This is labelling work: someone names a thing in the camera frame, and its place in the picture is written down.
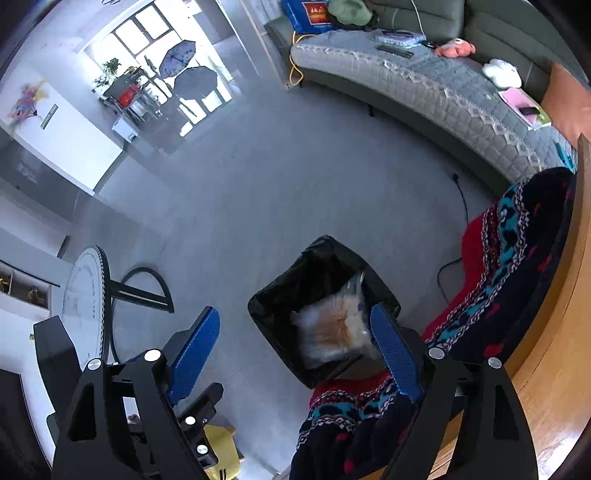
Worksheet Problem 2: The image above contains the blue umbrella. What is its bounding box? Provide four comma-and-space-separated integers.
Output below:
159, 40, 197, 79

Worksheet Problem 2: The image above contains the black lined waste bin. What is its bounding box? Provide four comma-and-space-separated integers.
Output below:
247, 235, 402, 389

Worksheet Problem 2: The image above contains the metal rack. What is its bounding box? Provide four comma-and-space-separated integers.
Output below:
102, 68, 163, 125

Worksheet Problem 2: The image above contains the colourful wall picture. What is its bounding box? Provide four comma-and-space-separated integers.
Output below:
8, 78, 51, 124

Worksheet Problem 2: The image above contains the white plush toy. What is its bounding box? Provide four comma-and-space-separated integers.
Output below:
482, 58, 523, 89

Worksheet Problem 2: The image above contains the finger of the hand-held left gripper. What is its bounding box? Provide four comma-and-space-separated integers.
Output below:
177, 382, 226, 469

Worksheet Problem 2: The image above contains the pink book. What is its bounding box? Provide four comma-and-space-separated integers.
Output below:
498, 87, 553, 132

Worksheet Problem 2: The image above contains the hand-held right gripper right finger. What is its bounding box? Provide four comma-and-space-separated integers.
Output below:
369, 303, 539, 480

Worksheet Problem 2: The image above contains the clear plastic packet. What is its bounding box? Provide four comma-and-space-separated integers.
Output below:
372, 29, 426, 49

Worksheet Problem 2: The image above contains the large orange cushion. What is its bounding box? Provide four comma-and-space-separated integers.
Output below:
539, 62, 591, 149

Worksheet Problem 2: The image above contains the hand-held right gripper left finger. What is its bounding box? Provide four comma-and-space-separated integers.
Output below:
51, 305, 221, 480

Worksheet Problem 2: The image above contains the black floor cable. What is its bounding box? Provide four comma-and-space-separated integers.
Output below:
436, 172, 471, 306

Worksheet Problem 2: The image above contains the white wall shelf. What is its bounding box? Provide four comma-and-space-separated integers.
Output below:
0, 257, 52, 320

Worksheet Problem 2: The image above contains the yellow cable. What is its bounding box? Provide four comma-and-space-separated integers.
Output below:
288, 31, 304, 88

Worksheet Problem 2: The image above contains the blue shopping bag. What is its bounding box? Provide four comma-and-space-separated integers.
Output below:
281, 0, 343, 36

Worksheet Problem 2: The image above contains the white floor box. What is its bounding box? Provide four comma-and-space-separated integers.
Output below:
113, 117, 140, 142

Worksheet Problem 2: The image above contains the grey quilted sofa cover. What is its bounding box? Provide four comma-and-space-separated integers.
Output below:
290, 31, 578, 185

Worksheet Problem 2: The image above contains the green hat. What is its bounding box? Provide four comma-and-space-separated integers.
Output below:
327, 0, 376, 27

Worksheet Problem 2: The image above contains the grey umbrella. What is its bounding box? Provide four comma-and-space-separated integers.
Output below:
174, 66, 219, 100

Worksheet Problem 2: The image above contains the clear plastic food bag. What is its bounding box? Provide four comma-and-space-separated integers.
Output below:
290, 272, 380, 370

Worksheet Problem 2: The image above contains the white cable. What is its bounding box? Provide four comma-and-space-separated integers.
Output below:
412, 0, 428, 43

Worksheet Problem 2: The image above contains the yellow stool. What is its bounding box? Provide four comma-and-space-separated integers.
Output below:
203, 424, 244, 480

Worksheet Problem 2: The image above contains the grey green sofa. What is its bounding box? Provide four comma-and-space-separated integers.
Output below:
264, 0, 591, 197

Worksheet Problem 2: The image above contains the potted plant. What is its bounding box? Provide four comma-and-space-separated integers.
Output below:
91, 58, 122, 92

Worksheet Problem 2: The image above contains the black remote control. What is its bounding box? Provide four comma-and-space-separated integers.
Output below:
376, 44, 415, 59

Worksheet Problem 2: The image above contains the pink plush toy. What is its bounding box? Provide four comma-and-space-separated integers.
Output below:
433, 39, 477, 59

